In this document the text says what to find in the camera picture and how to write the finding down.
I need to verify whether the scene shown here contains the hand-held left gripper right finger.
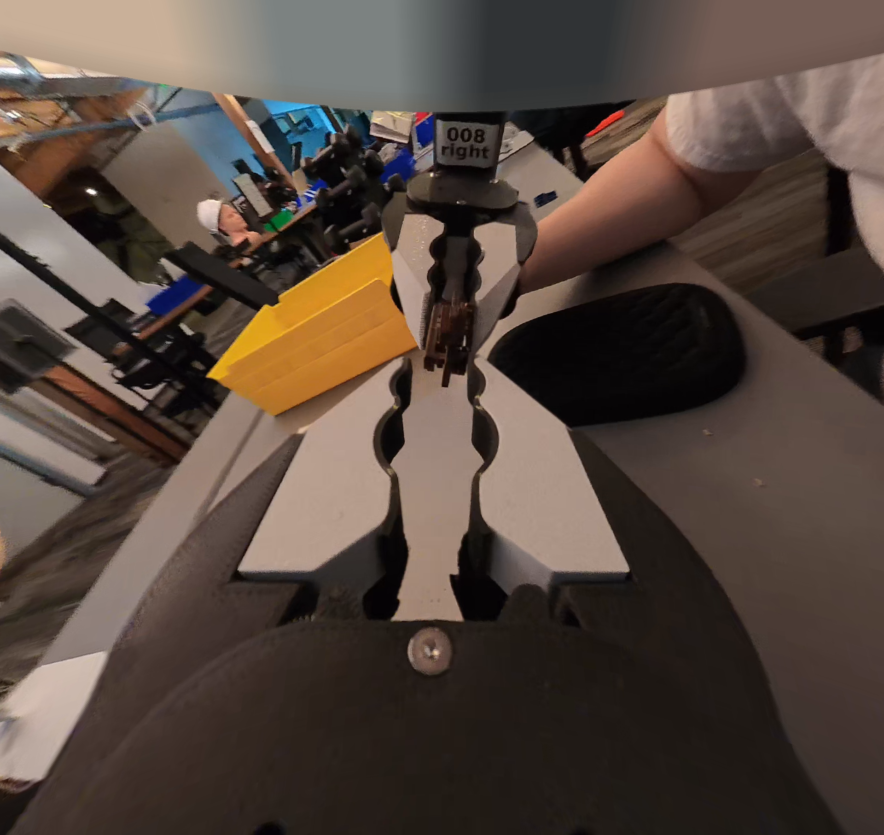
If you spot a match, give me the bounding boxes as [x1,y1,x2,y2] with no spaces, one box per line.
[452,358,631,620]

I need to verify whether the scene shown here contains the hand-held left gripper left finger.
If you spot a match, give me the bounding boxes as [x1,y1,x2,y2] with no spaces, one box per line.
[237,357,415,620]

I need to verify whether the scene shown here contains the person's white shirt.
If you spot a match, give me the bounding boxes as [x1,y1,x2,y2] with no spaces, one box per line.
[664,54,884,271]

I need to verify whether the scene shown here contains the black flat monitor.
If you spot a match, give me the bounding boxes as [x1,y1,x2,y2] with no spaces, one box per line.
[162,241,279,311]

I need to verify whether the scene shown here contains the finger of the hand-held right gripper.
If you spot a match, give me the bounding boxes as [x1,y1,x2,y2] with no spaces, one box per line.
[390,213,443,352]
[471,220,522,361]

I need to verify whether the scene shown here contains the person's right forearm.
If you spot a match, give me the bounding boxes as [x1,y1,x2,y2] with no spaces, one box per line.
[517,108,709,297]

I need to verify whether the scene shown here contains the black textured pad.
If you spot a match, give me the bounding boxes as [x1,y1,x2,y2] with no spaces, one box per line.
[487,282,749,428]

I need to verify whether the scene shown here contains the rack of black dumbbells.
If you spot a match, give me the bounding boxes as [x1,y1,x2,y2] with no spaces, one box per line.
[302,125,410,257]

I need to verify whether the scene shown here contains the yellow plastic bin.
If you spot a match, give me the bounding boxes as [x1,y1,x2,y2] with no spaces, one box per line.
[206,230,421,417]

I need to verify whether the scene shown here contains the small wooden gear assembly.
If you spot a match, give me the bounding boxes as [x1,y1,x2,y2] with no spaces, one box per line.
[421,299,477,389]

